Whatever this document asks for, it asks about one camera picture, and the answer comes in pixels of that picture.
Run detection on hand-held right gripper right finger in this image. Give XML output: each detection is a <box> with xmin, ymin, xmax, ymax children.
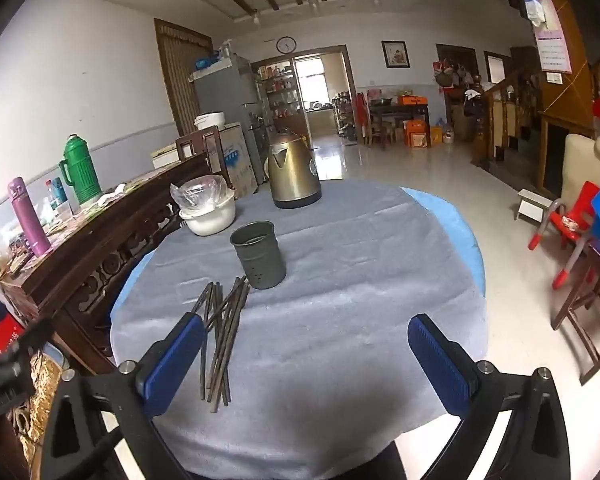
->
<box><xmin>407</xmin><ymin>314</ymin><xmax>573</xmax><ymax>480</ymax></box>

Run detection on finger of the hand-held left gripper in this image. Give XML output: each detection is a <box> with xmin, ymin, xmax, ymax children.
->
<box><xmin>7</xmin><ymin>317</ymin><xmax>54</xmax><ymax>357</ymax></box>

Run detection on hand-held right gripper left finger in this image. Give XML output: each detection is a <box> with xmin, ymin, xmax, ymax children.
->
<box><xmin>42</xmin><ymin>312</ymin><xmax>204</xmax><ymax>480</ymax></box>

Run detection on set of metal chopsticks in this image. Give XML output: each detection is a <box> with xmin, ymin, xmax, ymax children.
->
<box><xmin>190</xmin><ymin>275</ymin><xmax>251</xmax><ymax>413</ymax></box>

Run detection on grey perforated utensil holder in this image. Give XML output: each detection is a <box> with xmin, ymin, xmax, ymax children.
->
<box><xmin>230</xmin><ymin>221</ymin><xmax>287</xmax><ymax>291</ymax></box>

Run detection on gold patterned sack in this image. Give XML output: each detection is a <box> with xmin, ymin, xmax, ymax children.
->
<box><xmin>10</xmin><ymin>350</ymin><xmax>66</xmax><ymax>461</ymax></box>

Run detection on carved dark wooden sideboard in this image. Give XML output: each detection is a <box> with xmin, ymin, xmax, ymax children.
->
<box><xmin>0</xmin><ymin>152</ymin><xmax>216</xmax><ymax>376</ymax></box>

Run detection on purple thermos bottle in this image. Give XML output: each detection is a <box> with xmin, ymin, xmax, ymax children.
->
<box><xmin>7</xmin><ymin>177</ymin><xmax>53</xmax><ymax>257</ymax></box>

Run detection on grey tablecloth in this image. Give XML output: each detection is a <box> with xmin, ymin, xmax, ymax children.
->
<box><xmin>110</xmin><ymin>177</ymin><xmax>483</xmax><ymax>480</ymax></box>

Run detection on blue table cover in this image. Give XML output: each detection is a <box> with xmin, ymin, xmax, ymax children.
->
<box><xmin>111</xmin><ymin>187</ymin><xmax>486</xmax><ymax>361</ymax></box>

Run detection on clear water bottle blue label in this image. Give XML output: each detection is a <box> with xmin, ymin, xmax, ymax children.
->
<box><xmin>45</xmin><ymin>177</ymin><xmax>68</xmax><ymax>211</ymax></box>

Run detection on white pot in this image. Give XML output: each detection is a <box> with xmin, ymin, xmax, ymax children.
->
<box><xmin>179</xmin><ymin>190</ymin><xmax>237</xmax><ymax>237</ymax></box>

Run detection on green thermos flask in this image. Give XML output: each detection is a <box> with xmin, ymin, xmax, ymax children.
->
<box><xmin>59</xmin><ymin>134</ymin><xmax>103</xmax><ymax>206</ymax></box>

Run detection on clear plastic bag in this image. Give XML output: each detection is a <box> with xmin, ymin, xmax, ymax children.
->
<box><xmin>170</xmin><ymin>175</ymin><xmax>231</xmax><ymax>211</ymax></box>

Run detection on white step stool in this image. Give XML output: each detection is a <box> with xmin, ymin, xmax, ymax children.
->
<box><xmin>515</xmin><ymin>188</ymin><xmax>553</xmax><ymax>222</ymax></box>

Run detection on red plastic chair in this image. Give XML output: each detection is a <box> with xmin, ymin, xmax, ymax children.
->
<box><xmin>527</xmin><ymin>180</ymin><xmax>600</xmax><ymax>291</ymax></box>

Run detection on white chest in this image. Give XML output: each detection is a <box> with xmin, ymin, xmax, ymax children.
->
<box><xmin>150</xmin><ymin>144</ymin><xmax>181</xmax><ymax>170</ymax></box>

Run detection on white cabinet with blue print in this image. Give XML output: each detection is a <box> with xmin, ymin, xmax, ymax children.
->
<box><xmin>207</xmin><ymin>122</ymin><xmax>258</xmax><ymax>200</ymax></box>

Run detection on wooden chair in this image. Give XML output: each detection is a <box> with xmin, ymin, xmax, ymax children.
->
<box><xmin>176</xmin><ymin>127</ymin><xmax>221</xmax><ymax>162</ymax></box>

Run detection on gold electric kettle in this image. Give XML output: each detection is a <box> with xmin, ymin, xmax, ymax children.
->
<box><xmin>266</xmin><ymin>132</ymin><xmax>323</xmax><ymax>210</ymax></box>

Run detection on orange cardboard box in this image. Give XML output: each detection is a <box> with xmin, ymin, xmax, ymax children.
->
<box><xmin>404</xmin><ymin>120</ymin><xmax>431</xmax><ymax>148</ymax></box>

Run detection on cream armchair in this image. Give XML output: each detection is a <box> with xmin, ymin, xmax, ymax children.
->
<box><xmin>560</xmin><ymin>132</ymin><xmax>600</xmax><ymax>221</ymax></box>

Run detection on white rice cooker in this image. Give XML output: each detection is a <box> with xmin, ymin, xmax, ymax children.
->
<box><xmin>194</xmin><ymin>112</ymin><xmax>227</xmax><ymax>131</ymax></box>

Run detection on dark wooden table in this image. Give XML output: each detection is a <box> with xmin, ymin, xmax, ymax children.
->
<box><xmin>367</xmin><ymin>102</ymin><xmax>431</xmax><ymax>148</ymax></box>

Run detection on grey refrigerator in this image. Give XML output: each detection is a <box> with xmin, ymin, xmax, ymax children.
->
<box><xmin>192</xmin><ymin>55</ymin><xmax>266</xmax><ymax>171</ymax></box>

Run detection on hanging bags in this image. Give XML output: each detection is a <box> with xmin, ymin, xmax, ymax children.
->
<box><xmin>432</xmin><ymin>57</ymin><xmax>476</xmax><ymax>88</ymax></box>

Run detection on glass shelf with jars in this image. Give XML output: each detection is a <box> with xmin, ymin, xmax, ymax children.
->
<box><xmin>257</xmin><ymin>60</ymin><xmax>298</xmax><ymax>126</ymax></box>

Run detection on framed wall picture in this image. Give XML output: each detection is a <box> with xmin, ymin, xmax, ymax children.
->
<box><xmin>381</xmin><ymin>41</ymin><xmax>411</xmax><ymax>69</ymax></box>

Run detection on wall calendar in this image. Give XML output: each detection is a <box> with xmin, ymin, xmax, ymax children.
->
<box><xmin>522</xmin><ymin>0</ymin><xmax>573</xmax><ymax>73</ymax></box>

